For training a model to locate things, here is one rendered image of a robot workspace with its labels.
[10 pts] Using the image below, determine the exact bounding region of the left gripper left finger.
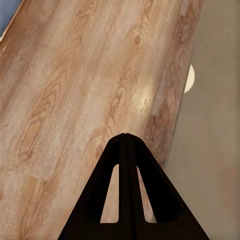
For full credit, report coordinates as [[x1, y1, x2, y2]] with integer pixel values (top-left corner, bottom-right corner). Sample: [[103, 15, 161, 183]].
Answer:
[[58, 133, 133, 240]]

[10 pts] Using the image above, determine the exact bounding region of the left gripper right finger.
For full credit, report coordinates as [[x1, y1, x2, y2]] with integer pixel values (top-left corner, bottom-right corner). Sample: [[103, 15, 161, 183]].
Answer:
[[125, 133, 210, 240]]

